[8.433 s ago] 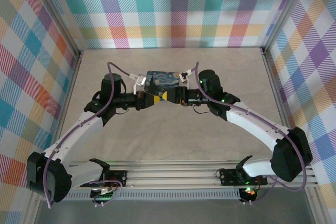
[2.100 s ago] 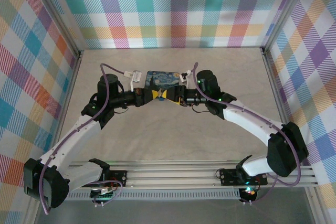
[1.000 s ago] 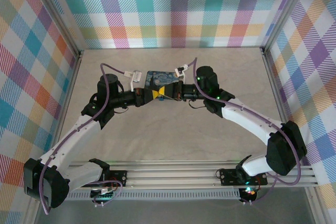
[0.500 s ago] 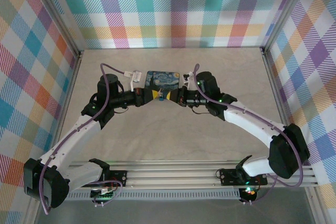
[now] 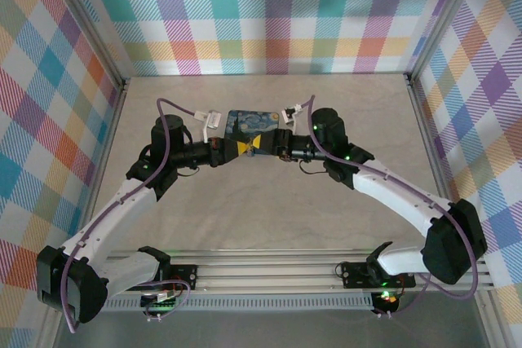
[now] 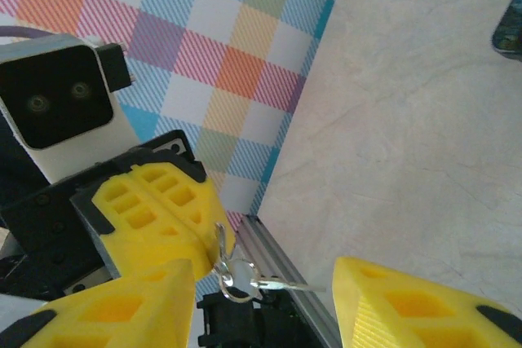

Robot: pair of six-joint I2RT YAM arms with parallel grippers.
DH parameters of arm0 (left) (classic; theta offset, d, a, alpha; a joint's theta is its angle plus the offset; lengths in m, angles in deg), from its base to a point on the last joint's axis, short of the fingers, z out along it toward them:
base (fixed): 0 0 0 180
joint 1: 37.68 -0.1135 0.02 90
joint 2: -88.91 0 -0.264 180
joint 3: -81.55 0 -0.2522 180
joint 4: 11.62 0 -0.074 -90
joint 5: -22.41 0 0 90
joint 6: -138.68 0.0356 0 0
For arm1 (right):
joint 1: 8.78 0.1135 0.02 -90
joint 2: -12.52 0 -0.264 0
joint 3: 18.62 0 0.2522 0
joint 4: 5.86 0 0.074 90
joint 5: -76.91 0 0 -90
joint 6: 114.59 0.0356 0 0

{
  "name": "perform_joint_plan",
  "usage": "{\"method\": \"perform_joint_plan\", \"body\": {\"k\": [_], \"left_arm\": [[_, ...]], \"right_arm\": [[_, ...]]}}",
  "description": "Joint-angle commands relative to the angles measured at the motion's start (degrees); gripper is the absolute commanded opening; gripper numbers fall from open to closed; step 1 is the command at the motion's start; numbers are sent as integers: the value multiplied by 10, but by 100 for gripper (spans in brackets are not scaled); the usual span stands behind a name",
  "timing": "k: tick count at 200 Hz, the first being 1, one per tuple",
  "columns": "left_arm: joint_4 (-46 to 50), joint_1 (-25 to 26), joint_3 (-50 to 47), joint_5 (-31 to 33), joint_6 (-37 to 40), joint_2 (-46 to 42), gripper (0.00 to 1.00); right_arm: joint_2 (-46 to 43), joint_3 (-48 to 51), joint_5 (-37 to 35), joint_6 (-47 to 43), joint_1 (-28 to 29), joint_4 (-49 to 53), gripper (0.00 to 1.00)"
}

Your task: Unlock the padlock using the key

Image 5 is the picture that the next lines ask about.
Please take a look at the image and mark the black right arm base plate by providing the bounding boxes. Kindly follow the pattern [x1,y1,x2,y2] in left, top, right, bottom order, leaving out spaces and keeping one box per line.
[340,261,416,289]

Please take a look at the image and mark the small circuit board with LED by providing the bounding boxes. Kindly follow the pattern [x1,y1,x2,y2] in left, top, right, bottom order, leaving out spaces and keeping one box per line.
[373,289,400,313]

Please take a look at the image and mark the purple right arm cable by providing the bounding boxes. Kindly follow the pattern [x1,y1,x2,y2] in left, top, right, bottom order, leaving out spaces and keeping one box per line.
[302,95,479,319]

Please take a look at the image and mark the starry night tin box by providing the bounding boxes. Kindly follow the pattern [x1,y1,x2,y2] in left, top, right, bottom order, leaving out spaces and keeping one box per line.
[226,109,281,149]

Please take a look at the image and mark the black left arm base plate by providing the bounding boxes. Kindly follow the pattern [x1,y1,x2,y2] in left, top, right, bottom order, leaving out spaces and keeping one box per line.
[169,264,200,290]

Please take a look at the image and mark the aluminium mounting rail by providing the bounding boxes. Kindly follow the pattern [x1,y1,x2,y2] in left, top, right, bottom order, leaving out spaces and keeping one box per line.
[104,248,495,294]

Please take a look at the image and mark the green terminal circuit board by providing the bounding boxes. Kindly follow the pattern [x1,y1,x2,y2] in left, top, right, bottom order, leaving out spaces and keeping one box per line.
[139,289,183,311]

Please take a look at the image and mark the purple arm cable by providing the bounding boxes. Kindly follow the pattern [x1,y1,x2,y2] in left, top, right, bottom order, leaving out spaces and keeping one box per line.
[60,97,203,333]
[302,95,479,319]

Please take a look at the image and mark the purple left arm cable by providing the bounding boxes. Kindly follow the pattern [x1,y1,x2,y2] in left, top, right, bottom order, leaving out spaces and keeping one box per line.
[60,97,203,333]

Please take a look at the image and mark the aluminium side rail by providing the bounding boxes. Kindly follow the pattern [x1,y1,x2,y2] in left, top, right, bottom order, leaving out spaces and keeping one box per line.
[403,73,456,205]
[77,77,131,243]

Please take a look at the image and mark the aluminium frame post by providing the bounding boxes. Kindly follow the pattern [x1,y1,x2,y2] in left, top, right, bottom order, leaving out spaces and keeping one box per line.
[51,0,131,88]
[405,0,490,80]

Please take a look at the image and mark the grey slotted cable duct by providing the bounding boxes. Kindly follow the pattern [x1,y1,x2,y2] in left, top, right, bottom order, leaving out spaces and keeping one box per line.
[100,297,375,313]

